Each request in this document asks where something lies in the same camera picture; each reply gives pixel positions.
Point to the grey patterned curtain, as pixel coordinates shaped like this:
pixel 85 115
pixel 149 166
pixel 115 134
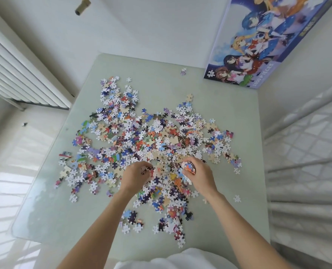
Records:
pixel 308 154

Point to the white radiator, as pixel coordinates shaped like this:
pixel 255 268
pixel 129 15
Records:
pixel 20 75

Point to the person's white shirt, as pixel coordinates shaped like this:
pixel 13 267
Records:
pixel 188 260

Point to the person's right hand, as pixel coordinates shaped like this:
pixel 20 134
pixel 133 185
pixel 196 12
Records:
pixel 203 179

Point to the person's right forearm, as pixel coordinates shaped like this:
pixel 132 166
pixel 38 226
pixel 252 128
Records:
pixel 244 232

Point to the person's left forearm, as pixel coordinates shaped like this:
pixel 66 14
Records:
pixel 98 232

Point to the person's left hand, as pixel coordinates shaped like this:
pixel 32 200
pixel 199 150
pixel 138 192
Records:
pixel 133 179

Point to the cartoon print puzzle box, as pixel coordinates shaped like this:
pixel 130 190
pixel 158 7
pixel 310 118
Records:
pixel 252 53

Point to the pile of puzzle pieces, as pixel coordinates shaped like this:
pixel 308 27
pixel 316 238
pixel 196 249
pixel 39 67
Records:
pixel 121 131

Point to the brass wall fixture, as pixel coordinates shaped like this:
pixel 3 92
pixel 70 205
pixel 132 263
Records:
pixel 82 6

